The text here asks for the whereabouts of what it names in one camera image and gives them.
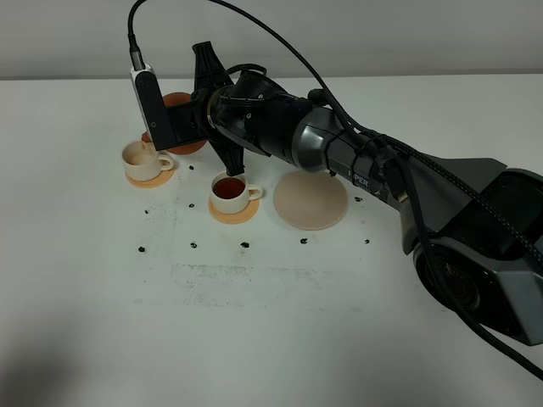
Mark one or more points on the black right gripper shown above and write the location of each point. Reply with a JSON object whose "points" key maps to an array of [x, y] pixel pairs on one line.
{"points": [[229, 108]]}

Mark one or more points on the brown clay teapot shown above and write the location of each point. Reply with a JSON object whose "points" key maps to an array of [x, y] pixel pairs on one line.
{"points": [[172, 100]]}

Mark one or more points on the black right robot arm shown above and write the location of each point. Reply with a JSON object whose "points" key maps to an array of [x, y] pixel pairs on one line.
{"points": [[469, 224]]}

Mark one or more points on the beige round teapot saucer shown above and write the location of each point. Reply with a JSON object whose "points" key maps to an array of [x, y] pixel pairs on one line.
{"points": [[310, 201]]}

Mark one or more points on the white teacup middle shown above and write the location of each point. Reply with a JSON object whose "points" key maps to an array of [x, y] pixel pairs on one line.
{"points": [[231, 194]]}

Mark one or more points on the white teacup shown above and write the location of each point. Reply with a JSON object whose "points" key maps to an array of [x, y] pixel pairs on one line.
{"points": [[231, 194], [142, 162]]}

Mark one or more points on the orange coaster far left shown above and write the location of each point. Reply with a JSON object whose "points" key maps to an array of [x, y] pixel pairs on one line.
{"points": [[162, 178]]}

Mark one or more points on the orange coaster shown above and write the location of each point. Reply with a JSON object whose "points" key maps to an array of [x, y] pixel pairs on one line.
{"points": [[237, 218], [162, 178]]}

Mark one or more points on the white teacup far left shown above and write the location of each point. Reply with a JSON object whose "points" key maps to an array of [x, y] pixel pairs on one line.
{"points": [[142, 162]]}

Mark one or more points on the orange coaster middle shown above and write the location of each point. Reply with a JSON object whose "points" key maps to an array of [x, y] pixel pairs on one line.
{"points": [[237, 218]]}

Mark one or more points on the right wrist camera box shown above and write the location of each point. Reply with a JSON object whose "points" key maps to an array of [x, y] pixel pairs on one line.
{"points": [[157, 117]]}

